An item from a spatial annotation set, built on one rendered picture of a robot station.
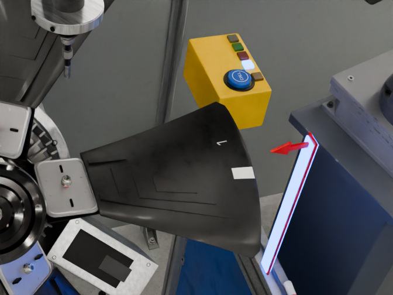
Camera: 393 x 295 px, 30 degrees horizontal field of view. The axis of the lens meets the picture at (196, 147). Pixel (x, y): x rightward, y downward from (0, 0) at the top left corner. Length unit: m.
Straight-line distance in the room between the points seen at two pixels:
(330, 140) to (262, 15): 0.61
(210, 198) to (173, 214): 0.06
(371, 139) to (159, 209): 0.50
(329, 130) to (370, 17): 0.75
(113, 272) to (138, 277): 0.04
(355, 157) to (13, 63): 0.65
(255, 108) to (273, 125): 0.89
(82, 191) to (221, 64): 0.46
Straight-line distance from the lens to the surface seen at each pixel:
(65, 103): 1.84
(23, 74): 0.89
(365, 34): 2.08
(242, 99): 1.26
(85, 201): 0.92
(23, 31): 0.90
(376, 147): 1.30
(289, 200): 1.13
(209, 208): 0.96
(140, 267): 1.07
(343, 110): 1.33
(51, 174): 0.94
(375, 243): 1.33
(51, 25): 0.71
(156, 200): 0.93
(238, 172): 1.00
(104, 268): 1.06
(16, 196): 0.86
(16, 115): 0.89
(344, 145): 1.32
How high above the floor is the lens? 1.91
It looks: 47 degrees down
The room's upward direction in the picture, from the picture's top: 11 degrees clockwise
